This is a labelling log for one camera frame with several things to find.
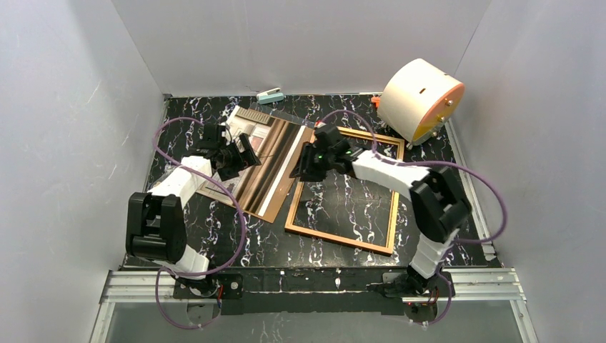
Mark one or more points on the white orange cylinder box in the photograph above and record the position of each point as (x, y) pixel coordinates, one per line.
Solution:
(418, 100)

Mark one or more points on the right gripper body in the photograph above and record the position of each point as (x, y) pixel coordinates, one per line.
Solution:
(309, 161)

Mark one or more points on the teal white small device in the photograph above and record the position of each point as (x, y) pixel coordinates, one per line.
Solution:
(270, 96)

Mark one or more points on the printed photo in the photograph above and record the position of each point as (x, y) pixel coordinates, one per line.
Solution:
(255, 161)

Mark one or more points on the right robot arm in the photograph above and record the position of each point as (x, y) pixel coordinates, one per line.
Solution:
(439, 203)

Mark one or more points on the wooden picture frame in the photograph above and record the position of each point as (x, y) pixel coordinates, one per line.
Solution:
(346, 211)

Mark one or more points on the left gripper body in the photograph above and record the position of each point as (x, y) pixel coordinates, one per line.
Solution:
(237, 156)

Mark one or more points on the brown backing board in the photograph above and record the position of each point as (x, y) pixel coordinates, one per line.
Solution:
(279, 199)

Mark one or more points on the orange clip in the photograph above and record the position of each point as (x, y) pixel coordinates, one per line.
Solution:
(375, 100)

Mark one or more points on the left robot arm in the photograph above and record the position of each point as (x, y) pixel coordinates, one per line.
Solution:
(155, 226)

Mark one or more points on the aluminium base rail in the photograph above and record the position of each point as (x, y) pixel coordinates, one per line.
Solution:
(312, 305)

